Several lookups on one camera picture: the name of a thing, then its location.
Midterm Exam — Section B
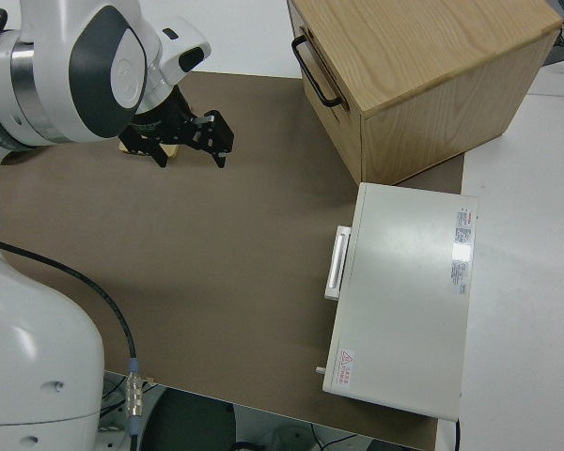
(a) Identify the white toaster oven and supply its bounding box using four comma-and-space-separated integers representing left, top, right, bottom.
313, 181, 479, 421

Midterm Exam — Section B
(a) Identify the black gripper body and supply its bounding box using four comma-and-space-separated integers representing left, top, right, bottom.
132, 88, 204, 148

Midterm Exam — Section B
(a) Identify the black arm base cable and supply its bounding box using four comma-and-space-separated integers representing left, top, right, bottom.
0, 236, 145, 445

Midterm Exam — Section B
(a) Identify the wooden mug rack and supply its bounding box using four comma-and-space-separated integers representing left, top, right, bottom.
118, 142, 179, 161

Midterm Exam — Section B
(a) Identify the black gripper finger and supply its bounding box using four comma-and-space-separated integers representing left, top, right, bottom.
189, 108, 235, 169
118, 122, 171, 169

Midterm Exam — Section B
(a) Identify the brown table mat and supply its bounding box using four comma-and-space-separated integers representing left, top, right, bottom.
0, 70, 466, 451

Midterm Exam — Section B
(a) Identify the light wooden box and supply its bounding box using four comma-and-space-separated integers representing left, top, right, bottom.
286, 0, 564, 186

